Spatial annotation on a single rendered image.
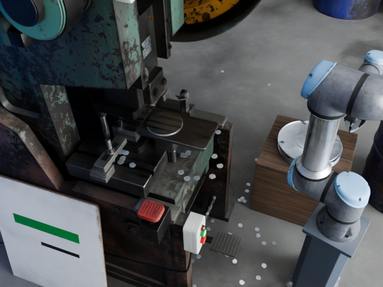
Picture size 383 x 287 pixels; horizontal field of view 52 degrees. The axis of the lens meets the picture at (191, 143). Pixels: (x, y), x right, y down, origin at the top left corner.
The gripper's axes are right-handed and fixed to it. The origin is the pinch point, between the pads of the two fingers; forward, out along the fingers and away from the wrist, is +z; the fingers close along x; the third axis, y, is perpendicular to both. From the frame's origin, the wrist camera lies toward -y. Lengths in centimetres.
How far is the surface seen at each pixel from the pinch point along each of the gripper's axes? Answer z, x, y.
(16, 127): -29, 71, -102
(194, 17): -45, 55, -34
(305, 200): 35.4, 4.5, -15.7
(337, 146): 17.2, 4.7, 7.0
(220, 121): -8, 38, -38
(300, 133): 16.8, 21.7, 2.9
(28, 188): -2, 72, -106
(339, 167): 20.8, -1.6, -1.1
